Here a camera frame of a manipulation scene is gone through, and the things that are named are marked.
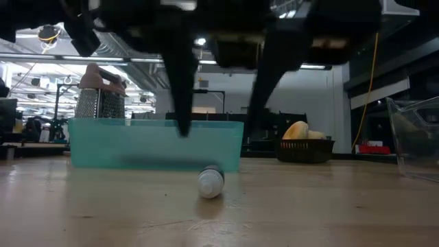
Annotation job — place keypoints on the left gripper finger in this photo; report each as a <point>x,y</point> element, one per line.
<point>84,39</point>

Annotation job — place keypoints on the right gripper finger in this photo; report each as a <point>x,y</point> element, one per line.
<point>271,75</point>
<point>181,89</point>

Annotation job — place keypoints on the chocolate frosted donut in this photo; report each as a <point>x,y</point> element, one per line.
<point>317,135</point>

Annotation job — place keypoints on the dark red dropper bottle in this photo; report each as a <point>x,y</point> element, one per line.
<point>210,185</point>

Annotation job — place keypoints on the clear plastic bin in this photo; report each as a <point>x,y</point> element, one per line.
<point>411,164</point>

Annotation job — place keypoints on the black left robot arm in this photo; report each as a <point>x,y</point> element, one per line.
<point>8,17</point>

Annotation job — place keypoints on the long ceiling light bar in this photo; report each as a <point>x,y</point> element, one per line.
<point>85,58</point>

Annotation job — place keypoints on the metal box grater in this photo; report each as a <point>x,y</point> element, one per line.
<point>85,106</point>

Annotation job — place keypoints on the black mesh basket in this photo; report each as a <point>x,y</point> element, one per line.
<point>305,152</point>

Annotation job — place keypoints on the teal translucent plastic bin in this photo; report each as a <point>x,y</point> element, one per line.
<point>120,147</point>

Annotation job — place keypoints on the dark background equipment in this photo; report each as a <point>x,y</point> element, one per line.
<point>34,128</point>

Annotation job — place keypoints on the black monitor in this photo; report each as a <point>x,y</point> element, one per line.
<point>8,113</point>

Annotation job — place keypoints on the background wooden table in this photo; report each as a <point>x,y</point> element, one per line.
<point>34,145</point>

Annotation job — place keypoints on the red box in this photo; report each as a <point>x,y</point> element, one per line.
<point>374,150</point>

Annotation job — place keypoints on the black ceiling camera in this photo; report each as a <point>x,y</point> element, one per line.
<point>48,33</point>

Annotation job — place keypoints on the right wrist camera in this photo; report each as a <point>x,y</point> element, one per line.
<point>236,53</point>

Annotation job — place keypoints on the black slotted rail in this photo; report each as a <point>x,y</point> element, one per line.
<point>212,116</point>

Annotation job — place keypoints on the thin black frame stand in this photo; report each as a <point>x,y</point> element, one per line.
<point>56,113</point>

